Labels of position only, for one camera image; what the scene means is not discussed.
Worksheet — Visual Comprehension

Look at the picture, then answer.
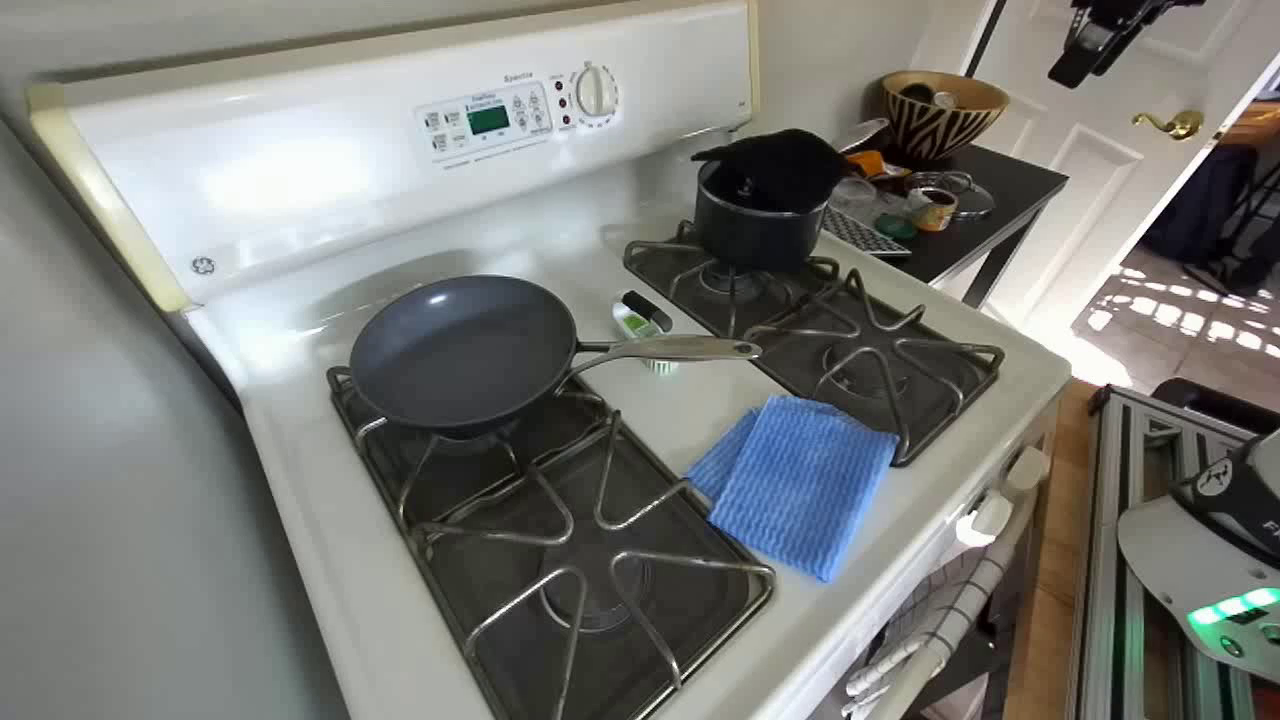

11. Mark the blue ribbed cloth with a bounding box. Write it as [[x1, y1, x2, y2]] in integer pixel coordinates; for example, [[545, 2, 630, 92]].
[[685, 395, 900, 584]]

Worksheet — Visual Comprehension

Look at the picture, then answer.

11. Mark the grey frying pan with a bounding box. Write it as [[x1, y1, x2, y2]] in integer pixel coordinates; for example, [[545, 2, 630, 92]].
[[348, 275, 763, 437]]

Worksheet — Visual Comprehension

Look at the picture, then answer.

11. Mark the black pole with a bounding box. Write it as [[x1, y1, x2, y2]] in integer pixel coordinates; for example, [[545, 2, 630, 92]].
[[964, 0, 1008, 78]]

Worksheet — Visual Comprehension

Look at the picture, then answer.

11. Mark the white panel door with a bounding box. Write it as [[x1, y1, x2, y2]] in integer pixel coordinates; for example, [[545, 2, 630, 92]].
[[908, 0, 1280, 336]]

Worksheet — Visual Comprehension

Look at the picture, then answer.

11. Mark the black side table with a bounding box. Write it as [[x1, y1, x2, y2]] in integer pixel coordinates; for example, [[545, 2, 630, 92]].
[[828, 143, 1070, 310]]

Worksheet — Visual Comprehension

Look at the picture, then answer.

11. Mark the zebra pattern bowl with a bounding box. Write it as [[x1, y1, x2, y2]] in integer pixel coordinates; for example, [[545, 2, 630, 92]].
[[880, 70, 1012, 164]]

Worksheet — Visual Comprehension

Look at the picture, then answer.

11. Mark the glass pot lid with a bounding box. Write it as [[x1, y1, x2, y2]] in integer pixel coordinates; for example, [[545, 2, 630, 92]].
[[904, 170, 997, 222]]

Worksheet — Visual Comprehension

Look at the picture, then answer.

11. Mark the small round tin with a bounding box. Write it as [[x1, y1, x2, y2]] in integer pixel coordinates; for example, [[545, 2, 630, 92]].
[[911, 187, 960, 234]]

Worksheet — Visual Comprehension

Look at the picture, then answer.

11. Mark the grey grid trivet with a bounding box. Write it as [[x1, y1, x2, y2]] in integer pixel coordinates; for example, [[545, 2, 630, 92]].
[[821, 205, 914, 260]]

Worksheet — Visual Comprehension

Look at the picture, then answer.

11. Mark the stove burner grate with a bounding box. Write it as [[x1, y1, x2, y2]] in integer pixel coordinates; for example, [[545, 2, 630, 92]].
[[622, 220, 1007, 469], [326, 364, 777, 720]]

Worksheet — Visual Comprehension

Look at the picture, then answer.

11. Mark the black saucepan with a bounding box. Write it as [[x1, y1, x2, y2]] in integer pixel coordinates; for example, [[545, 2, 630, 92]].
[[692, 160, 832, 274]]

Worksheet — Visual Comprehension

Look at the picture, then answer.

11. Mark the stove burner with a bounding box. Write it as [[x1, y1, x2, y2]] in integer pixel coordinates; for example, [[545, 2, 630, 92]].
[[538, 543, 653, 633], [814, 343, 903, 403]]

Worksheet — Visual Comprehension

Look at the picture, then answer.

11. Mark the white stove knob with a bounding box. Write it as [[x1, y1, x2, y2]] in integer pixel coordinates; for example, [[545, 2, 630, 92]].
[[954, 494, 1014, 548], [1004, 446, 1052, 497]]

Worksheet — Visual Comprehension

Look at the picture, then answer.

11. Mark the white timer knob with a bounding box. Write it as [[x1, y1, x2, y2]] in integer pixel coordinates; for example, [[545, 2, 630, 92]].
[[571, 62, 622, 127]]

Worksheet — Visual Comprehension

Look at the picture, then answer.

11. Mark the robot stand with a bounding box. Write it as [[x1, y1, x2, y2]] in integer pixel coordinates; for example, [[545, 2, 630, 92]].
[[1064, 384, 1280, 720]]

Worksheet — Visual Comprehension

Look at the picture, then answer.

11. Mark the green and white scrub brush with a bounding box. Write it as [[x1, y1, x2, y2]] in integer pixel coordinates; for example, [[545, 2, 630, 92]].
[[611, 290, 682, 377]]

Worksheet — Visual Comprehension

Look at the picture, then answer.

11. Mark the white checked dish towel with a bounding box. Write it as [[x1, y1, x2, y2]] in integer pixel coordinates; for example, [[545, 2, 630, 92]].
[[843, 545, 1013, 720]]

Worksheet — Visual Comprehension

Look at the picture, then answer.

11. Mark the white gas stove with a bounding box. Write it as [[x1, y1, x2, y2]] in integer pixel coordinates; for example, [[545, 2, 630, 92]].
[[28, 0, 1074, 720]]

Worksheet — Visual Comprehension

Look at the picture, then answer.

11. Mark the brass door handle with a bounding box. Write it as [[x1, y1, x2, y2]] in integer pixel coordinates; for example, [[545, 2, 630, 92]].
[[1131, 109, 1205, 142]]

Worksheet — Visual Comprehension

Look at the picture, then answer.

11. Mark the oven door handle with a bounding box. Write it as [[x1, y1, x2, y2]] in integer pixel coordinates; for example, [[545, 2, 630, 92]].
[[850, 478, 1043, 720]]

